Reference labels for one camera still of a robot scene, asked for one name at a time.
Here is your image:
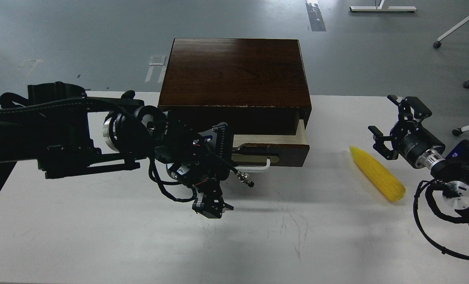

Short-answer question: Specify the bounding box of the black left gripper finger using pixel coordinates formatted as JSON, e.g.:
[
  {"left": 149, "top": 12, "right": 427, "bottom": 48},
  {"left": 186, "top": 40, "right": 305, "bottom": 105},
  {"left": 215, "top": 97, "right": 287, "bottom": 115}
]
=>
[{"left": 192, "top": 185, "right": 234, "bottom": 219}]

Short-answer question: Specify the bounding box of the white table foot bar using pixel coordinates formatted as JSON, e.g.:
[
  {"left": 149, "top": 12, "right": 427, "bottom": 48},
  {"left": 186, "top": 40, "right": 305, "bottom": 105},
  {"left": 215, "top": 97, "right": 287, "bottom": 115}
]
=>
[{"left": 349, "top": 0, "right": 418, "bottom": 13}]

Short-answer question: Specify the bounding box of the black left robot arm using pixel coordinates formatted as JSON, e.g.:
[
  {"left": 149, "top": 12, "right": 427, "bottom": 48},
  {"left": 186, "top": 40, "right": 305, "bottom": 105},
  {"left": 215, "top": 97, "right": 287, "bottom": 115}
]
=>
[{"left": 0, "top": 82, "right": 239, "bottom": 218}]

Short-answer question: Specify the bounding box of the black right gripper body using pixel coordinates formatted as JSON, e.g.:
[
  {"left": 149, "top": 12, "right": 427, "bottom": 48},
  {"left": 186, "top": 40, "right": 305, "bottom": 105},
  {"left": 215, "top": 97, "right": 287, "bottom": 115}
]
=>
[{"left": 392, "top": 121, "right": 445, "bottom": 169}]

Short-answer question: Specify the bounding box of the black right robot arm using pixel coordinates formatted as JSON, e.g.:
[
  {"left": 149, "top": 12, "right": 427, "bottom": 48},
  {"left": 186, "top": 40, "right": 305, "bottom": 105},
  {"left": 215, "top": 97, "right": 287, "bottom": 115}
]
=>
[{"left": 368, "top": 95, "right": 469, "bottom": 260}]

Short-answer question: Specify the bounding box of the yellow corn cob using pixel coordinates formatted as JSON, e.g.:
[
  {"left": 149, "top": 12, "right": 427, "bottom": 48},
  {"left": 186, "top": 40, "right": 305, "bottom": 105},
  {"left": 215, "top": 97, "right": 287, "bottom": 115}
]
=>
[{"left": 349, "top": 145, "right": 406, "bottom": 202}]

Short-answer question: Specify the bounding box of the dark wooden drawer cabinet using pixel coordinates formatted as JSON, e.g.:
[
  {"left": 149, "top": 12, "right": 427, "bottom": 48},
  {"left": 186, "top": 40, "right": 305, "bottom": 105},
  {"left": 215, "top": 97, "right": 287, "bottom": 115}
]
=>
[{"left": 158, "top": 38, "right": 312, "bottom": 135}]

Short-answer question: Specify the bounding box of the wooden drawer with white handle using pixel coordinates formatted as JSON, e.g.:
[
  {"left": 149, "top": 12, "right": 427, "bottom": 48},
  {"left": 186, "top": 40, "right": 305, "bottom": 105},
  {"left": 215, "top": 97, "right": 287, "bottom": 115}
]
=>
[{"left": 232, "top": 120, "right": 310, "bottom": 167}]

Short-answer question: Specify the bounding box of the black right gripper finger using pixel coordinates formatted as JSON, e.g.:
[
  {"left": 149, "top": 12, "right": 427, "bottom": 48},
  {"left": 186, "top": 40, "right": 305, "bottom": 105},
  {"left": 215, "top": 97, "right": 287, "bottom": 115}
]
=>
[
  {"left": 368, "top": 125, "right": 399, "bottom": 160},
  {"left": 387, "top": 95, "right": 432, "bottom": 126}
]

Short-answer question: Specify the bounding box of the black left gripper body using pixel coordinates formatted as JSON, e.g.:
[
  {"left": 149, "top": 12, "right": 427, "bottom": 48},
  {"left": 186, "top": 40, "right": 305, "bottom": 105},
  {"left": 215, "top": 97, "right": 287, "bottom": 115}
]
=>
[{"left": 167, "top": 122, "right": 235, "bottom": 198}]

